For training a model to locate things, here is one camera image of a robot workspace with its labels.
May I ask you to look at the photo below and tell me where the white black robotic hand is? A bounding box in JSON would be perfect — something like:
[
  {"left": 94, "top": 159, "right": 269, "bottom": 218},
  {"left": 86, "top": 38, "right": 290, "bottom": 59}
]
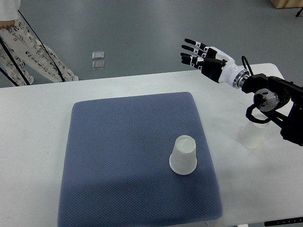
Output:
[{"left": 180, "top": 38, "right": 250, "bottom": 89}]

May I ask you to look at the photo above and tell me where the white paper cup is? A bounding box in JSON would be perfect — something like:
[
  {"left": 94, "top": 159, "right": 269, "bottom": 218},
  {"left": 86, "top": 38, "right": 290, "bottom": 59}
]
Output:
[
  {"left": 169, "top": 135, "right": 197, "bottom": 175},
  {"left": 238, "top": 121, "right": 270, "bottom": 149}
]

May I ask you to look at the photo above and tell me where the wooden box corner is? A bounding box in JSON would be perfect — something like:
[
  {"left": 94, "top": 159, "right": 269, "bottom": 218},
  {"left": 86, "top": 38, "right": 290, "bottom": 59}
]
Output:
[{"left": 270, "top": 0, "right": 303, "bottom": 9}]

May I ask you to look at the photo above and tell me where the black tripod leg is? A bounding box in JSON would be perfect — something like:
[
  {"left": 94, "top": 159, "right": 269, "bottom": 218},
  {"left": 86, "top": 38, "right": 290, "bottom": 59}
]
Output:
[{"left": 295, "top": 8, "right": 303, "bottom": 17}]

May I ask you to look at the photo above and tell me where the white paper cup on cushion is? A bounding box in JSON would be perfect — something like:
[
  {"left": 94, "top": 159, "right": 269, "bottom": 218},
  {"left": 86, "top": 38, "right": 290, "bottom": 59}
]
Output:
[{"left": 169, "top": 135, "right": 197, "bottom": 175}]

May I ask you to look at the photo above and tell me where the lower metal floor plate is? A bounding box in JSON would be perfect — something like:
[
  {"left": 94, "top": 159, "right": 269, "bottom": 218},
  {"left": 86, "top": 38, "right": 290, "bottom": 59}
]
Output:
[{"left": 92, "top": 60, "right": 105, "bottom": 70}]

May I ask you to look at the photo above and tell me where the metal floor plate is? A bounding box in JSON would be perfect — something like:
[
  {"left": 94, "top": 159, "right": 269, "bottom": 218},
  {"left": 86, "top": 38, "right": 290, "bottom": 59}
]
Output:
[
  {"left": 92, "top": 60, "right": 105, "bottom": 70},
  {"left": 92, "top": 51, "right": 105, "bottom": 60}
]

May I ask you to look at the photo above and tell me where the upper metal floor plate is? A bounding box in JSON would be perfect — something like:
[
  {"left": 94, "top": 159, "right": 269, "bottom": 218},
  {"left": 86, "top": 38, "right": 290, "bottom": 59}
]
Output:
[{"left": 92, "top": 51, "right": 105, "bottom": 60}]

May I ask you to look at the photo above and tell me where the blue grey square cushion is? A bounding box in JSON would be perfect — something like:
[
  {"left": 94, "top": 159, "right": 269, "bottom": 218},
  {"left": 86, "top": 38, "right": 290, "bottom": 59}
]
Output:
[{"left": 57, "top": 92, "right": 223, "bottom": 227}]

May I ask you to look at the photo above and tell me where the black label strip table edge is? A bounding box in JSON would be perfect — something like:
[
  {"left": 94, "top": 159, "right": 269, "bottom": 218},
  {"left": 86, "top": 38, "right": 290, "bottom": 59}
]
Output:
[{"left": 264, "top": 217, "right": 303, "bottom": 227}]

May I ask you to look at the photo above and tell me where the person in patterned trousers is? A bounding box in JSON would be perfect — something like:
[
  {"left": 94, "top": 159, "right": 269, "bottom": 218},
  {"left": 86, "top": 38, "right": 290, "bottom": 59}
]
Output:
[{"left": 0, "top": 0, "right": 79, "bottom": 86}]

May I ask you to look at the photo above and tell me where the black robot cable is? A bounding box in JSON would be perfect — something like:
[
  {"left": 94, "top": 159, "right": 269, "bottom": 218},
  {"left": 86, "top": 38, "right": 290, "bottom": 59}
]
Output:
[{"left": 241, "top": 55, "right": 254, "bottom": 77}]

